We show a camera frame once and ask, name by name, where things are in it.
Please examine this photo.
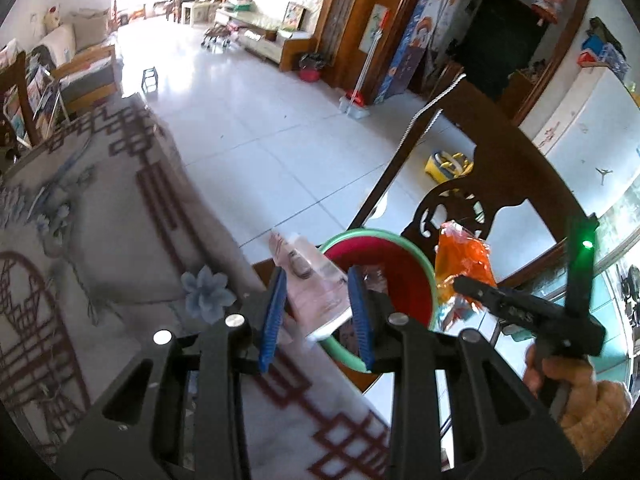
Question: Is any white cabinet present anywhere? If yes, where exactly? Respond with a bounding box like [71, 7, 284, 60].
[530, 67, 640, 202]

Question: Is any person's right hand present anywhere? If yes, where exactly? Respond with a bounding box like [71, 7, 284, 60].
[524, 345, 601, 411]

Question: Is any white metal rack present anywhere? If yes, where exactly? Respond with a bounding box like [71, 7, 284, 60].
[2, 64, 71, 147]

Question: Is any framed geometric picture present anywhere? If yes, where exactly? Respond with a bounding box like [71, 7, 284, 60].
[282, 2, 306, 31]

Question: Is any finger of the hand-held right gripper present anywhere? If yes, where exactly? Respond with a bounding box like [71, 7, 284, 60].
[452, 275, 506, 311]

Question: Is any carved dark wooden chair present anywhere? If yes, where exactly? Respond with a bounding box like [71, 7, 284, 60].
[252, 72, 601, 397]

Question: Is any wooden television cabinet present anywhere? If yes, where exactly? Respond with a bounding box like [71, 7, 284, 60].
[215, 4, 316, 72]

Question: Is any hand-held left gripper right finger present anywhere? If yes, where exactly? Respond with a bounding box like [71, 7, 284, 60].
[347, 266, 586, 480]

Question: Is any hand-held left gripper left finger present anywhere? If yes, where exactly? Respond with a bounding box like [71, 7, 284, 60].
[55, 267, 289, 480]

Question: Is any framed flower picture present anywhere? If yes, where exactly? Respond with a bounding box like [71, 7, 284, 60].
[370, 3, 391, 54]

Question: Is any white mop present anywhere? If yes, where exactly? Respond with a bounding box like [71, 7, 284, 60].
[339, 24, 389, 121]

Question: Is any plush toy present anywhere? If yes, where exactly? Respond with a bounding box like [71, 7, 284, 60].
[42, 5, 64, 34]

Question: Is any red flower pot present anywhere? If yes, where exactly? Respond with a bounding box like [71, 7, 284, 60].
[298, 53, 327, 83]

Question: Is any blue printed curtain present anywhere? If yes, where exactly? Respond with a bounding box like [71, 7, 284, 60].
[374, 0, 474, 104]

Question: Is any orange snack wrapper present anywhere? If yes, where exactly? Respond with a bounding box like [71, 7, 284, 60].
[432, 220, 499, 332]

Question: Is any rolling stool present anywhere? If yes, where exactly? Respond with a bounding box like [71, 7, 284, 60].
[201, 24, 234, 54]

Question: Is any blue box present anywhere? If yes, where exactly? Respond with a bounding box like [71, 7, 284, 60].
[579, 34, 632, 77]

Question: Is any wooden chair with floral cushion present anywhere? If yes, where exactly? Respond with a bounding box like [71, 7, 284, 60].
[0, 50, 42, 162]

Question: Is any wooden sofa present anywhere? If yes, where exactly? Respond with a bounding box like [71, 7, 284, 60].
[30, 7, 124, 112]

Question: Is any red basin with green rim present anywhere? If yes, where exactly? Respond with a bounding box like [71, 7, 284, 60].
[317, 228, 441, 374]

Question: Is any coffee table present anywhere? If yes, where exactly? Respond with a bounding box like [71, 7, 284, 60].
[180, 0, 221, 26]

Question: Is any yellow plastic toy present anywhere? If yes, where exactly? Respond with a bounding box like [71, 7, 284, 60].
[424, 148, 475, 185]

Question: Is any pink strawberry snack box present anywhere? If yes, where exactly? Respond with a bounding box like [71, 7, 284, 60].
[270, 231, 354, 344]

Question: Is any dark door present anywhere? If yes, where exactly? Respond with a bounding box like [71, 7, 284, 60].
[459, 0, 549, 104]

